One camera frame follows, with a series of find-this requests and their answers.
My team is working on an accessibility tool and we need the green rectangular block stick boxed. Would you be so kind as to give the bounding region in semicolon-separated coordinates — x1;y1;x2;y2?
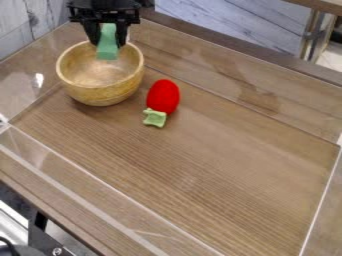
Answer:
97;23;119;60

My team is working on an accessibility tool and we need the black table frame leg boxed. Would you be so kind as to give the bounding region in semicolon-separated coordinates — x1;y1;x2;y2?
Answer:
0;209;78;256

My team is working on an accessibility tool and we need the red plush strawberry toy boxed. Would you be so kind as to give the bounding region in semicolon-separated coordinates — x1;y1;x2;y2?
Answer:
143;79;181;128

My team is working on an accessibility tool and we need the metal table leg background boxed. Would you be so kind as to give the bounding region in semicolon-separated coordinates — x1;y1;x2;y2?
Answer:
300;10;337;63

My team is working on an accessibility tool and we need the wooden brown bowl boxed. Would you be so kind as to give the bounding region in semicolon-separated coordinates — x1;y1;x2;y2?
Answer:
56;41;145;106

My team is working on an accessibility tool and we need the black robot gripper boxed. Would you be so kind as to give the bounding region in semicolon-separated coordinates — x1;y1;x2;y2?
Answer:
67;0;142;47

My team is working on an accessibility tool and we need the clear acrylic front barrier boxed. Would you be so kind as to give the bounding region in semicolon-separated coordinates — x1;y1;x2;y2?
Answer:
0;119;223;256

